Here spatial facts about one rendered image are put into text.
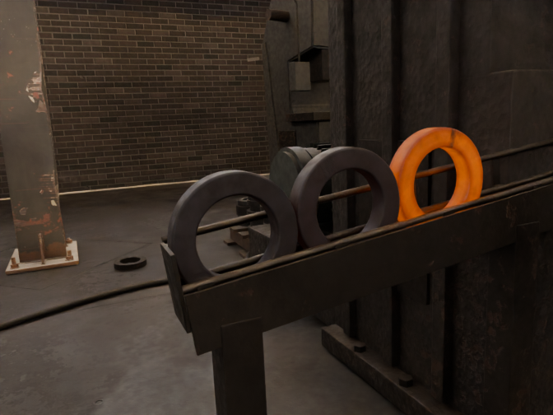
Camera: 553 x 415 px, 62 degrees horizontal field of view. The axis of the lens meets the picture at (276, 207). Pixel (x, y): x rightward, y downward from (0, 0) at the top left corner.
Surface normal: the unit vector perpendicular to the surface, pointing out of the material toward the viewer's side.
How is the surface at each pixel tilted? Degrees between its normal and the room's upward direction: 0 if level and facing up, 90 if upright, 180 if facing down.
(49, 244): 90
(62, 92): 90
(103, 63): 90
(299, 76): 90
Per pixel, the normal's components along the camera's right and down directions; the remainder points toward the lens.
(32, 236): 0.40, 0.14
